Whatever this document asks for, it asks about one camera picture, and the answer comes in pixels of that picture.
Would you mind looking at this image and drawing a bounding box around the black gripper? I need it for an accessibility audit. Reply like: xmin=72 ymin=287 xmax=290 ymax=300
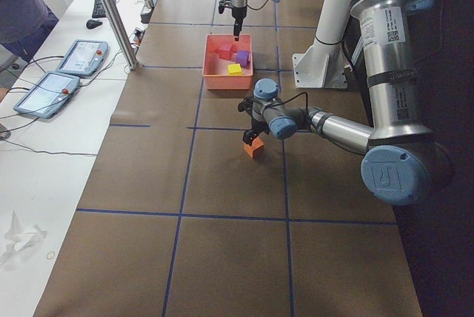
xmin=242 ymin=117 xmax=269 ymax=146
xmin=232 ymin=7 xmax=246 ymax=41

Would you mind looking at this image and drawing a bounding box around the orange foam block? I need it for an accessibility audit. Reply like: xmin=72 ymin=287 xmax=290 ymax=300
xmin=244 ymin=138 xmax=264 ymax=159

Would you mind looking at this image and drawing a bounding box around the purple foam block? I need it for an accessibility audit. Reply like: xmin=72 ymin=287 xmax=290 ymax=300
xmin=236 ymin=50 xmax=250 ymax=68

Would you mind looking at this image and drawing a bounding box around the red foam block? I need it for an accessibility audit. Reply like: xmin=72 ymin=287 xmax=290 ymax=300
xmin=217 ymin=42 xmax=237 ymax=61

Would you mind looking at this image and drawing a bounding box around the yellow foam block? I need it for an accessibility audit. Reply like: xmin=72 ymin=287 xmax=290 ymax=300
xmin=227 ymin=64 xmax=243 ymax=76

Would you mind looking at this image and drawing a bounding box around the pink plastic bin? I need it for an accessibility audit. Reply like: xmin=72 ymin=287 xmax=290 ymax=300
xmin=202 ymin=34 xmax=253 ymax=90

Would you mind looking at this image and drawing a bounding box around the black keyboard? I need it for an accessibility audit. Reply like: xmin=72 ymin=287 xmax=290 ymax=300
xmin=91 ymin=0 xmax=119 ymax=19

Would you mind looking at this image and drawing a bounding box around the black computer mouse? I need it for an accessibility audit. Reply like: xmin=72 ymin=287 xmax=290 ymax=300
xmin=86 ymin=19 xmax=102 ymax=30

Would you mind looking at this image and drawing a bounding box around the far teach pendant tablet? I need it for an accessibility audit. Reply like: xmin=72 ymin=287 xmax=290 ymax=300
xmin=56 ymin=39 xmax=109 ymax=77

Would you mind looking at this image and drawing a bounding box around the teach pendant tablet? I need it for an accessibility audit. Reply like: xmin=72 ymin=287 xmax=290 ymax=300
xmin=13 ymin=71 xmax=80 ymax=119
xmin=56 ymin=39 xmax=109 ymax=77

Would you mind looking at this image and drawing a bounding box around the near teach pendant tablet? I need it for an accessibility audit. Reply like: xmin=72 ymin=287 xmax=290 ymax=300
xmin=13 ymin=71 xmax=80 ymax=119

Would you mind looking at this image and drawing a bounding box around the person in dark shirt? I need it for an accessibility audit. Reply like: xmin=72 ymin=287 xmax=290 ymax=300
xmin=1 ymin=0 xmax=59 ymax=62

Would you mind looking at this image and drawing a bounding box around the crumpled white paper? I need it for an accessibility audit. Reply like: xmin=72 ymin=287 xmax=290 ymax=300
xmin=1 ymin=211 xmax=47 ymax=266

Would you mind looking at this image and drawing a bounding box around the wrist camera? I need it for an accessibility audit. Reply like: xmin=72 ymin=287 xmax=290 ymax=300
xmin=218 ymin=0 xmax=233 ymax=14
xmin=238 ymin=96 xmax=254 ymax=116

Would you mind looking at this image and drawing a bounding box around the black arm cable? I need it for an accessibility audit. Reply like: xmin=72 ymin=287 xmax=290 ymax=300
xmin=276 ymin=90 xmax=310 ymax=109

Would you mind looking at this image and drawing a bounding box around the white mounting post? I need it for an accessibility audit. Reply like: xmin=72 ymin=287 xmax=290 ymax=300
xmin=293 ymin=0 xmax=351 ymax=89

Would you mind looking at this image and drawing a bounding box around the aluminium frame post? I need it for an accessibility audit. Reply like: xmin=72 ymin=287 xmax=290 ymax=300
xmin=101 ymin=0 xmax=138 ymax=70

